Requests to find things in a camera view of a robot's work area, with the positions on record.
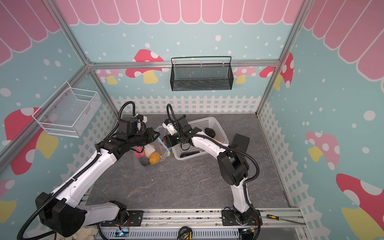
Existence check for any black long food stick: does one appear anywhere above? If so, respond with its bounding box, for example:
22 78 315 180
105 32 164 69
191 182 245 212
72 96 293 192
180 151 200 158

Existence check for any pink food ball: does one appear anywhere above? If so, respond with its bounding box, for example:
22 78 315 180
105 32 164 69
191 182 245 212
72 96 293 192
134 148 146 159

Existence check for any white plastic basket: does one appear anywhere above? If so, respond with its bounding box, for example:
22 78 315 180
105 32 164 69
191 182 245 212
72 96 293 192
172 117 229 161

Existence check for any dark food piece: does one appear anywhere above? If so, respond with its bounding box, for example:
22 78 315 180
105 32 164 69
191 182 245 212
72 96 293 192
204 128 216 138
139 156 151 167

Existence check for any clear zip top bag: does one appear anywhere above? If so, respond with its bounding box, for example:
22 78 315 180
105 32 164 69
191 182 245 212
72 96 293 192
134 126 171 169

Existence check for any yellow food piece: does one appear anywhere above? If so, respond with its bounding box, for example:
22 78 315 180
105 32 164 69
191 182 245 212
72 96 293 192
149 152 162 165

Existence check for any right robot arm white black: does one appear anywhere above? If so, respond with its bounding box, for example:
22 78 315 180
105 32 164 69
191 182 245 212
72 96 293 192
162 116 262 227

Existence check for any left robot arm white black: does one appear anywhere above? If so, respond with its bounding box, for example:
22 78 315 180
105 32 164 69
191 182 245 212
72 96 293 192
17 101 160 240

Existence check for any black square pad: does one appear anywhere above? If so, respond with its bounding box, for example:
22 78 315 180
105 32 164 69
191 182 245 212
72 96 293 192
231 134 250 153

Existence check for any beige cloth rag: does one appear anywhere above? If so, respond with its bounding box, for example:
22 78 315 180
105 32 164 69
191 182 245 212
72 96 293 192
57 227 98 240

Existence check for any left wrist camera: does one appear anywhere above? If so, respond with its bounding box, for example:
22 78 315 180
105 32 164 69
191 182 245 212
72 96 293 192
134 114 148 123

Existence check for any black wire wall basket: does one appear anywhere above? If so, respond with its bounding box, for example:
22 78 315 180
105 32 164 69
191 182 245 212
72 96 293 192
170 56 234 92

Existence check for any white wire wall basket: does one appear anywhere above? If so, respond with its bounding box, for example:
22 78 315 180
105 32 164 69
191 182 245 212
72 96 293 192
32 82 102 138

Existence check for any yellow handled screwdriver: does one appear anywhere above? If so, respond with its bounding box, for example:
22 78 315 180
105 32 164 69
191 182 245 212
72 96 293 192
267 214 305 225

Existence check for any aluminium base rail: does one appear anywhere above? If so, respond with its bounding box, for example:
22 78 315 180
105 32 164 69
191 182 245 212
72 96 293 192
98 207 307 230

